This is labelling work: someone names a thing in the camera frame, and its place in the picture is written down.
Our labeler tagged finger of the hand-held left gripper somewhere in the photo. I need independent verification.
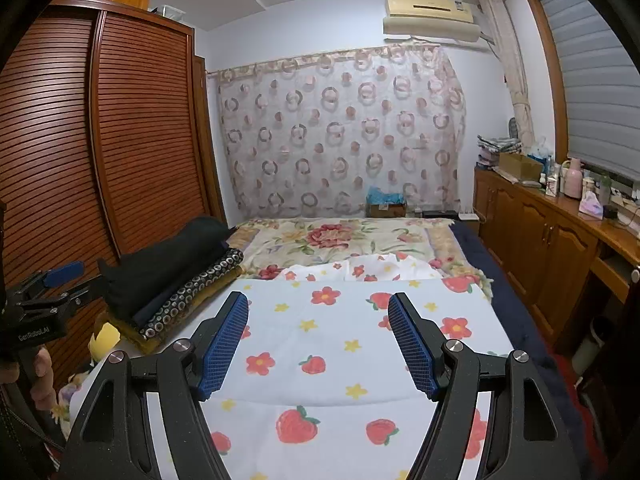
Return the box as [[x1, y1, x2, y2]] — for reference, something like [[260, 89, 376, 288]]
[[35, 274, 108, 318], [10, 260, 86, 298]]

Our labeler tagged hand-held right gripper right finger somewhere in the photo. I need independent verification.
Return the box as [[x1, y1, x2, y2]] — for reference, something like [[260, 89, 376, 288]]
[[387, 292, 586, 480]]

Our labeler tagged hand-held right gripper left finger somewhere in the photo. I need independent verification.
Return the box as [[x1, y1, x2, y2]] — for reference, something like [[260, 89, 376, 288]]
[[62, 290, 251, 480]]

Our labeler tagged dark circle pattern cloth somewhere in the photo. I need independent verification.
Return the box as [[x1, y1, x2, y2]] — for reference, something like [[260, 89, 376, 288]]
[[137, 247, 245, 338]]

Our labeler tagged navy blue cloth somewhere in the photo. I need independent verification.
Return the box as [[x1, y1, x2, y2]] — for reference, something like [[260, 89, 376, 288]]
[[131, 245, 233, 328]]

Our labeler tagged white strawberry print cloth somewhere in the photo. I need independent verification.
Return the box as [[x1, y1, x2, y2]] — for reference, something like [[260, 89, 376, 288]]
[[75, 254, 516, 480]]

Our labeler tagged black printed t-shirt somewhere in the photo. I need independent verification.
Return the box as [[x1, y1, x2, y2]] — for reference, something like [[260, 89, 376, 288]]
[[97, 216, 238, 323]]

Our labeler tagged person's left hand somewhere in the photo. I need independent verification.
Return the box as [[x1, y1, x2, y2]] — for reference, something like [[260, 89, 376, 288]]
[[0, 346, 57, 413]]

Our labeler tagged mustard brown folded cloth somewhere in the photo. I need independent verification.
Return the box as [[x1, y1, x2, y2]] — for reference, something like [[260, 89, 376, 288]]
[[95, 267, 245, 356]]

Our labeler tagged navy bed sheet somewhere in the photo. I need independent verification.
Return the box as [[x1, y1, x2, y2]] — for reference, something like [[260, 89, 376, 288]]
[[447, 220, 588, 480]]

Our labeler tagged floral blanket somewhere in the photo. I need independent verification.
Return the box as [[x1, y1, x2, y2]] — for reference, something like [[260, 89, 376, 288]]
[[232, 216, 493, 301]]

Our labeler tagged small cardboard box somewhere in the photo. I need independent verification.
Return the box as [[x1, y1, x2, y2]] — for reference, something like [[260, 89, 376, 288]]
[[369, 201, 407, 218]]

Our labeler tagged wooden louvered wardrobe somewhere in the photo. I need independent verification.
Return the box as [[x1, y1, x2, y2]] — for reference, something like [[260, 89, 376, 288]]
[[0, 0, 228, 396]]

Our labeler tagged wooden sideboard cabinet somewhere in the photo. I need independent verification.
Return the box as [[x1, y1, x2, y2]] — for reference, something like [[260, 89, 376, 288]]
[[472, 166, 640, 356]]

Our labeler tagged white waste bin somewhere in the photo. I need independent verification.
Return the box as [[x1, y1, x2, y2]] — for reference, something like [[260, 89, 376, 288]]
[[572, 317, 613, 378]]

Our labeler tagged open cardboard box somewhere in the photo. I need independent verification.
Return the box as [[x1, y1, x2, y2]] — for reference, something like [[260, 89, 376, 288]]
[[498, 152, 545, 181]]

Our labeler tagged stack of folded cloths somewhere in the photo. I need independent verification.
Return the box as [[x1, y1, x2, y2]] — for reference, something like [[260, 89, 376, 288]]
[[476, 134, 521, 168]]

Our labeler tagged pink tissue pack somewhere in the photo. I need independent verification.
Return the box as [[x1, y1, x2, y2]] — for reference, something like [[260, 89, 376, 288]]
[[577, 191, 605, 218]]

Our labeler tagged pink thermos jug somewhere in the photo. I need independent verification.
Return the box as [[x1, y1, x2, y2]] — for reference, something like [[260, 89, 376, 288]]
[[562, 158, 585, 198]]

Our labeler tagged clear plastic bag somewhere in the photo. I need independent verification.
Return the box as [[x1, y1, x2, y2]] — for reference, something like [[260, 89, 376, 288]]
[[527, 136, 555, 159]]

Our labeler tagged tied beige window curtain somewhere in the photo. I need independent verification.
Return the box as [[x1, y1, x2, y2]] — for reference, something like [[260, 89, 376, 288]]
[[480, 0, 538, 156]]

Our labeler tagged grey window blind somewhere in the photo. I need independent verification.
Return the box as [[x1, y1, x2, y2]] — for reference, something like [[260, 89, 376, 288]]
[[537, 0, 640, 183]]

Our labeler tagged cream air conditioner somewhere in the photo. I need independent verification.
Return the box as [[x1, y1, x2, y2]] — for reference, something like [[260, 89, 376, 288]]
[[382, 0, 481, 43]]

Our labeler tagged circle pattern wall curtain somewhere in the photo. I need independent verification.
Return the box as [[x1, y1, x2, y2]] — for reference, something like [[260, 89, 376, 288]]
[[207, 45, 468, 221]]

